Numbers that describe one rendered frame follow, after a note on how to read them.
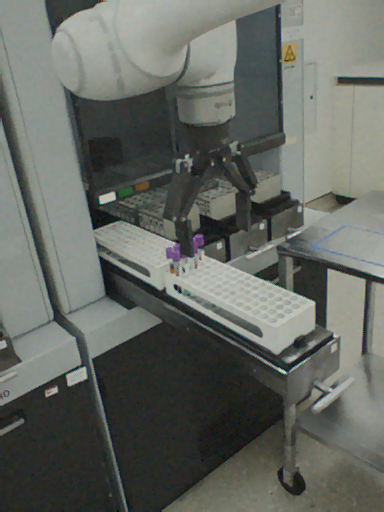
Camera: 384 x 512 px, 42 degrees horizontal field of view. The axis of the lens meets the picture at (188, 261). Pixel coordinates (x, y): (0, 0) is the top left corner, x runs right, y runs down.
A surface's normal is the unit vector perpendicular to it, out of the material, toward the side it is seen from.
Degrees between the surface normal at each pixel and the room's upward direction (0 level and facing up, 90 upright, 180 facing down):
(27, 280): 90
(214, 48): 96
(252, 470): 0
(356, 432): 0
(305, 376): 90
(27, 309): 90
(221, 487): 0
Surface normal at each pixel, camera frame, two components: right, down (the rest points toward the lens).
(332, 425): -0.11, -0.89
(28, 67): 0.62, 0.29
